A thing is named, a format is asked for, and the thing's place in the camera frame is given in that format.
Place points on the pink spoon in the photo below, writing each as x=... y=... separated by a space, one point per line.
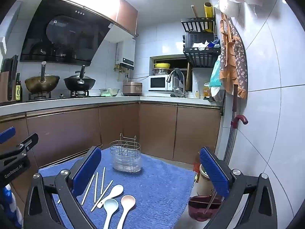
x=128 y=201

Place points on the white water heater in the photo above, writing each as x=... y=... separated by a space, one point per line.
x=126 y=52

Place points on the dark red bucket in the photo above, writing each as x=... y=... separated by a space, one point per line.
x=200 y=211

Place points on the white plastic bag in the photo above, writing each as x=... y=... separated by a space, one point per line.
x=216 y=93

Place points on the yellow roll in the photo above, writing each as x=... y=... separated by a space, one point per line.
x=208 y=14

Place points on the white spoon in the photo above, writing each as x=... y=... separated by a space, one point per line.
x=116 y=190

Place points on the teal bag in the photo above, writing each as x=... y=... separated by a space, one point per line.
x=215 y=76

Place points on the orange brown floral apron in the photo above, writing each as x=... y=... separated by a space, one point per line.
x=234 y=59

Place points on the steel basin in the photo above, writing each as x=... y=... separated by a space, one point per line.
x=109 y=91

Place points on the gas stove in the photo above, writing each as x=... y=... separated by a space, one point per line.
x=59 y=96

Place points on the steel pot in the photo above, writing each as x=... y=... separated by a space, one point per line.
x=161 y=71

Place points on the black wok with lid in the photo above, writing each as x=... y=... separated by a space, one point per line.
x=79 y=82

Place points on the brown and black knife holder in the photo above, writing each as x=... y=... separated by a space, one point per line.
x=9 y=76

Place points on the black glass range hood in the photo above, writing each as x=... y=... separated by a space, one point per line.
x=59 y=40

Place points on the dark oil bottle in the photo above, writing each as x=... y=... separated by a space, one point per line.
x=18 y=91

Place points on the brown lower cabinets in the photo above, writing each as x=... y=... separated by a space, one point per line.
x=154 y=128

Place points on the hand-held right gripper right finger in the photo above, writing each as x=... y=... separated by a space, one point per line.
x=213 y=171

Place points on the golden wok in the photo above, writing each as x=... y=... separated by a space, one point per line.
x=43 y=82

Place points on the black wall rack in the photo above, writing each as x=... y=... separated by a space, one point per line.
x=201 y=58

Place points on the small white bottle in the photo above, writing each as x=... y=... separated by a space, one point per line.
x=197 y=94

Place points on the white rag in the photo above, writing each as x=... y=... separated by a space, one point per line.
x=199 y=45

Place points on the blue towel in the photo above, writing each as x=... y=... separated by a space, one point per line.
x=154 y=190

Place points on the yellow basin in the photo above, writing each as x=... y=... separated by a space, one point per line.
x=162 y=65

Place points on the beige trash bin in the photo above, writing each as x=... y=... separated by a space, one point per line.
x=202 y=182

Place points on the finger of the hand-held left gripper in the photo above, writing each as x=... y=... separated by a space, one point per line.
x=21 y=146
x=7 y=133

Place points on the light blue spoon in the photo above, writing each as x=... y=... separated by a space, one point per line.
x=110 y=206

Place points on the yellow detergent bottle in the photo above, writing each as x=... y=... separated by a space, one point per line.
x=206 y=91

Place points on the wooden board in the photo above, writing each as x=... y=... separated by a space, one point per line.
x=188 y=78

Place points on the steel faucet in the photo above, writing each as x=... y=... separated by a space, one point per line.
x=181 y=81

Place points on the white microwave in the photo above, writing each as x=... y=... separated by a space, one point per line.
x=157 y=83

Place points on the brass pipe fittings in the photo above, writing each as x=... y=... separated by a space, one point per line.
x=118 y=67

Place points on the grey metal pole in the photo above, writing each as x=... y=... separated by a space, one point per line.
x=231 y=143

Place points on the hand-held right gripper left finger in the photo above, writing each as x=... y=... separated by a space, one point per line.
x=87 y=169

